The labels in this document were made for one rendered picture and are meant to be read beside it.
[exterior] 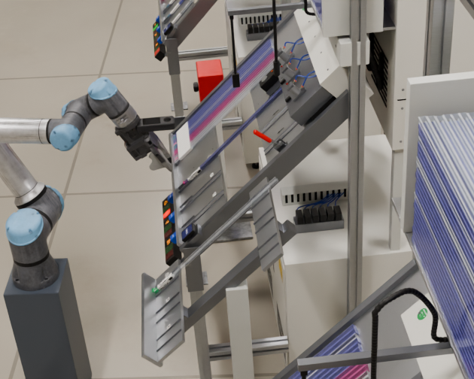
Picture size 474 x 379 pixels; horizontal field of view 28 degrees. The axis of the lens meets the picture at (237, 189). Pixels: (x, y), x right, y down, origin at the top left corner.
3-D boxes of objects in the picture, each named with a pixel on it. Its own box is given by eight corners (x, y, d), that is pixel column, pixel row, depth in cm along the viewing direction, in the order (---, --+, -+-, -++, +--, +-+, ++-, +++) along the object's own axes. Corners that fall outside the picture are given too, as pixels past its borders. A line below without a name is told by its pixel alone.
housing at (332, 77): (353, 112, 268) (319, 84, 262) (323, 38, 308) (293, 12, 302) (374, 93, 265) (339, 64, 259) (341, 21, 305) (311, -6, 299)
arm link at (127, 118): (129, 98, 284) (129, 111, 277) (138, 109, 286) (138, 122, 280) (109, 110, 286) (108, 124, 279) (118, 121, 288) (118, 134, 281)
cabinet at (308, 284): (289, 402, 329) (284, 265, 294) (265, 274, 387) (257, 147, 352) (472, 380, 332) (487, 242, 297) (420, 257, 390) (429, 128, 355)
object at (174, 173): (194, 256, 291) (176, 245, 288) (183, 145, 346) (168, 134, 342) (196, 254, 291) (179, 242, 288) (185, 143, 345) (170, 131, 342)
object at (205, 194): (190, 250, 290) (182, 244, 288) (180, 139, 344) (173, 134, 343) (232, 210, 283) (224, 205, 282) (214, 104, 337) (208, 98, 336)
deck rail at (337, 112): (194, 260, 290) (179, 250, 287) (194, 256, 291) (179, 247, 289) (363, 104, 264) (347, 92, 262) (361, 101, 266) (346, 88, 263)
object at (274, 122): (279, 176, 278) (267, 167, 275) (253, 73, 332) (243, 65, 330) (360, 100, 266) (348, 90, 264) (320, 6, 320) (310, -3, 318)
